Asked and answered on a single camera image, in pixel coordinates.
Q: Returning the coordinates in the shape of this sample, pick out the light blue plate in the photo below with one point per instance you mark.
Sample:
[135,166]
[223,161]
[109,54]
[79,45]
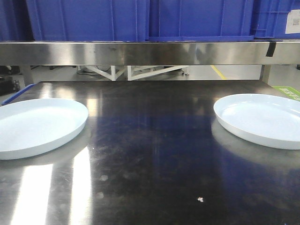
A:
[262,119]
[33,127]

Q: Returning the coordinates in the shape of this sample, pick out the blue plastic crate centre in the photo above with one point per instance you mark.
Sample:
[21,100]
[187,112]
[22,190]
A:
[200,20]

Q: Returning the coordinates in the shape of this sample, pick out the blue plastic crate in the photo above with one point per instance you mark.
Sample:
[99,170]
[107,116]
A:
[89,20]
[269,19]
[200,20]

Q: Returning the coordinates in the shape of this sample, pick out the blue table edge strip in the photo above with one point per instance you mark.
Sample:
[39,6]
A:
[17,94]

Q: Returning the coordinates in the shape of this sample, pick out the black tape strip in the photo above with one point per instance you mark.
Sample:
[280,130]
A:
[271,49]

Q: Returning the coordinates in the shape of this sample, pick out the blue plastic crate left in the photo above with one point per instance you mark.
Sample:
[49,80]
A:
[89,20]

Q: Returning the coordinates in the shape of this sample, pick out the blue plastic crate right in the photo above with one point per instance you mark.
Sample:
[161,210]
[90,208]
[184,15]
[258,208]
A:
[269,19]

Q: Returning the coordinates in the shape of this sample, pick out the white paper label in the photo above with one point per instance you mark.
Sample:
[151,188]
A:
[293,22]

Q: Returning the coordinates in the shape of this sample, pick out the white metal frame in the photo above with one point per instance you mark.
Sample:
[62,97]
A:
[131,72]

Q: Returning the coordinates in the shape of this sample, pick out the steel shelf post right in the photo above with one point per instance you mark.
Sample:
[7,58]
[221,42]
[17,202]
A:
[265,73]

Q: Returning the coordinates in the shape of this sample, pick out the steel shelf post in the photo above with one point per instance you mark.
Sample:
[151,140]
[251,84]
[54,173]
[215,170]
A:
[265,73]
[27,75]

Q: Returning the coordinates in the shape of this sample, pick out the steel shelf post left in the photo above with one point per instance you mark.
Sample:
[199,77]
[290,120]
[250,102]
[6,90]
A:
[27,75]

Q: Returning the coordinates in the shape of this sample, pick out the stainless steel shelf rail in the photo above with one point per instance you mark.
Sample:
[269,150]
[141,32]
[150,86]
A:
[148,53]

